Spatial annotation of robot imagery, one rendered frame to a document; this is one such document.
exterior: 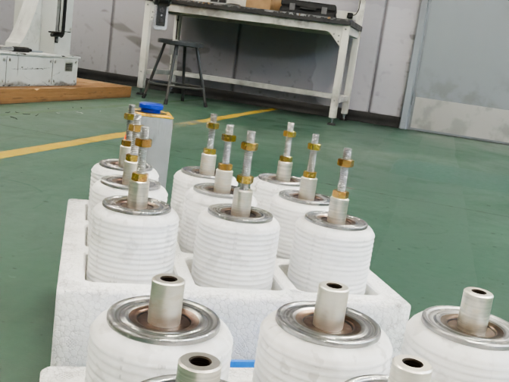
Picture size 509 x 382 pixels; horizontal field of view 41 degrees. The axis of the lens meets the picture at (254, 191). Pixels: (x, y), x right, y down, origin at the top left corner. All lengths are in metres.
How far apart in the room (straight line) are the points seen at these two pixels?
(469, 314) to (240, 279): 0.30
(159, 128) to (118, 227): 0.43
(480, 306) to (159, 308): 0.24
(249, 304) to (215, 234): 0.08
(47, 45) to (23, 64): 0.44
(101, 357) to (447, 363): 0.24
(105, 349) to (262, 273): 0.35
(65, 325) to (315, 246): 0.28
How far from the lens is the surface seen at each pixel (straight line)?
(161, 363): 0.43
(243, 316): 0.74
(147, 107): 1.14
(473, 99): 5.72
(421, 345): 0.53
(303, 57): 5.84
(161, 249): 0.74
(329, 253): 0.78
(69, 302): 0.71
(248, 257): 0.75
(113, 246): 0.73
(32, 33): 4.42
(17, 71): 4.03
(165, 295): 0.45
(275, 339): 0.47
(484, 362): 0.52
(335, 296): 0.48
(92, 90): 4.60
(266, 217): 0.78
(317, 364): 0.46
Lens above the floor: 0.43
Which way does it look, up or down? 11 degrees down
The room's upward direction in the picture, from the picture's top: 8 degrees clockwise
